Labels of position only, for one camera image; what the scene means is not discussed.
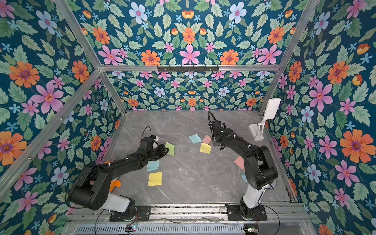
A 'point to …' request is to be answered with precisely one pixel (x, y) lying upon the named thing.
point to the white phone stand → (257, 129)
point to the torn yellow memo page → (205, 148)
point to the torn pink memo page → (206, 139)
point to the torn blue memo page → (195, 138)
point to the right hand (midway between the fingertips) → (224, 138)
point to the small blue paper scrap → (244, 176)
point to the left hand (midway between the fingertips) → (172, 148)
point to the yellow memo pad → (155, 179)
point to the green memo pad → (171, 148)
